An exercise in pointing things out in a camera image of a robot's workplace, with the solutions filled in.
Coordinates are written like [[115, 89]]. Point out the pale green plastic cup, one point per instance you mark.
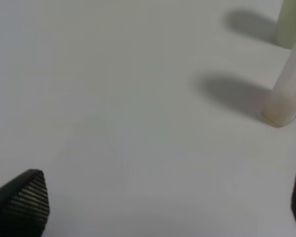
[[285, 32]]

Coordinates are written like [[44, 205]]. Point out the clear plastic drink bottle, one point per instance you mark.
[[280, 106]]

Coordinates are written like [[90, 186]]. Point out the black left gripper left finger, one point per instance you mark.
[[24, 205]]

